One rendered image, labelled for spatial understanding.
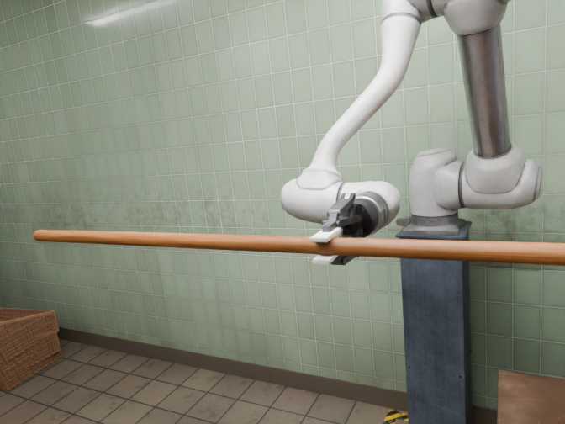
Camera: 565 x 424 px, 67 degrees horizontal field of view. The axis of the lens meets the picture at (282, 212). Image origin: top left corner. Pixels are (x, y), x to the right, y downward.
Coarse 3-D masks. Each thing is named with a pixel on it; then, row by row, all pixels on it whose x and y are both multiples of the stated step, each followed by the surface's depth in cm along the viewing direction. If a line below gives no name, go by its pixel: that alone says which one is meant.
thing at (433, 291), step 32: (416, 288) 147; (448, 288) 142; (416, 320) 150; (448, 320) 144; (416, 352) 152; (448, 352) 147; (416, 384) 155; (448, 384) 149; (416, 416) 158; (448, 416) 152
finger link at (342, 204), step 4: (344, 196) 82; (352, 196) 81; (340, 200) 80; (344, 200) 80; (348, 200) 79; (352, 200) 81; (336, 204) 78; (340, 204) 78; (344, 204) 77; (348, 204) 79; (332, 208) 76; (336, 208) 76; (340, 208) 76; (344, 208) 77; (348, 208) 79; (328, 212) 75; (340, 212) 75; (344, 212) 77
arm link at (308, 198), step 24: (384, 24) 107; (408, 24) 104; (384, 48) 106; (408, 48) 104; (384, 72) 104; (360, 96) 106; (384, 96) 105; (360, 120) 106; (336, 144) 106; (312, 168) 104; (288, 192) 105; (312, 192) 102; (336, 192) 100; (312, 216) 103
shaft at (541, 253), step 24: (48, 240) 105; (72, 240) 101; (96, 240) 97; (120, 240) 93; (144, 240) 90; (168, 240) 86; (192, 240) 84; (216, 240) 81; (240, 240) 78; (264, 240) 76; (288, 240) 74; (336, 240) 70; (360, 240) 68; (384, 240) 67; (408, 240) 65; (432, 240) 64; (552, 264) 56
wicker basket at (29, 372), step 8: (32, 352) 275; (56, 352) 292; (48, 360) 286; (16, 368) 265; (24, 368) 270; (32, 368) 274; (40, 368) 280; (0, 376) 255; (16, 376) 265; (24, 376) 270; (0, 384) 259; (8, 384) 266; (16, 384) 264
